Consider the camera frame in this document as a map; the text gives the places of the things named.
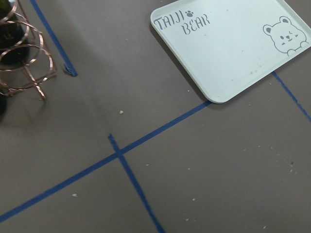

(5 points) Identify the copper wire bottle rack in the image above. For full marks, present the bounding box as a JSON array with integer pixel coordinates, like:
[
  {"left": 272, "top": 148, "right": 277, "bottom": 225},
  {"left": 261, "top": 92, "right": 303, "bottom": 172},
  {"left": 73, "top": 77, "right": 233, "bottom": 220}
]
[{"left": 0, "top": 0, "right": 57, "bottom": 100}]

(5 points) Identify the white bear serving tray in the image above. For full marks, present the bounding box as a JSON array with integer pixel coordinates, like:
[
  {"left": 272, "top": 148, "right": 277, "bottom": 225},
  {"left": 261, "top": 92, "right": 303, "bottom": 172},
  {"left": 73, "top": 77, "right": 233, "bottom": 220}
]
[{"left": 150, "top": 0, "right": 311, "bottom": 103}]

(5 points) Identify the dark green wine bottle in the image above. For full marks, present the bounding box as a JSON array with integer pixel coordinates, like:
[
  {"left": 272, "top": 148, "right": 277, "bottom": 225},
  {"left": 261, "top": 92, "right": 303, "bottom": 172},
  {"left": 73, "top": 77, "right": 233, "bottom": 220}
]
[{"left": 0, "top": 0, "right": 29, "bottom": 65}]

